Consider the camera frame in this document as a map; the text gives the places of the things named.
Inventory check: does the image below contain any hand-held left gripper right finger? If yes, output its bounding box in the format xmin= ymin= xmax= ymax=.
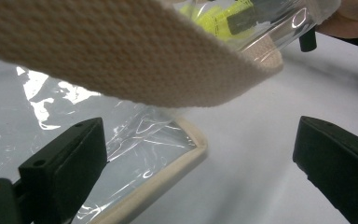
xmin=292 ymin=115 xmax=358 ymax=224

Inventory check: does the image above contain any white table cover sheet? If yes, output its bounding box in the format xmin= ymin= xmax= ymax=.
xmin=130 ymin=31 xmax=358 ymax=224

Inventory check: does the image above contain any clear plastic bag beige trim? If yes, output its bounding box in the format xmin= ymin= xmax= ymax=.
xmin=0 ymin=0 xmax=343 ymax=224

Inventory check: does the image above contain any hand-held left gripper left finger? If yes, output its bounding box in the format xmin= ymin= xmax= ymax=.
xmin=18 ymin=117 xmax=108 ymax=224

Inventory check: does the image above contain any yellow shuttlecock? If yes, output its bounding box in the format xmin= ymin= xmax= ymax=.
xmin=199 ymin=6 xmax=231 ymax=41
xmin=223 ymin=0 xmax=255 ymax=15
xmin=180 ymin=2 xmax=206 ymax=22

